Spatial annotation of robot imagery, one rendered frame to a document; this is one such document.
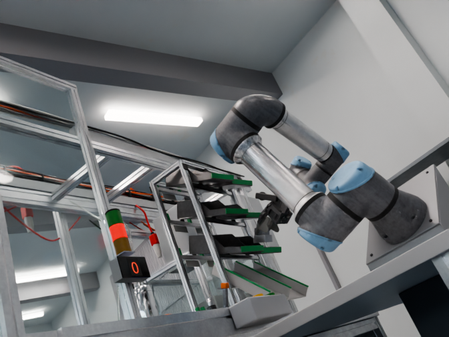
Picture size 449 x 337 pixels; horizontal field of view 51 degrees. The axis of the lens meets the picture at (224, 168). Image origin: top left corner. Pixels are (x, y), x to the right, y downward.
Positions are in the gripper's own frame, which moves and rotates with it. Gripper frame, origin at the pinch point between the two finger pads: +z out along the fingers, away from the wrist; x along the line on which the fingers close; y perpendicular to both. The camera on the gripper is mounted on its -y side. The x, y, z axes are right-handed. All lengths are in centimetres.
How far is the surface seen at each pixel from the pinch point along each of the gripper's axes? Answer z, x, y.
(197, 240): 11.5, -21.9, -9.5
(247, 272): 13.3, -7.8, 9.3
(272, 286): 9.4, -6.8, 21.8
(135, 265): 6, -61, 8
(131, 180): 43, 6, -106
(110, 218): -1, -65, -8
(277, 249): 3.6, 4.8, 8.1
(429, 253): -56, -62, 79
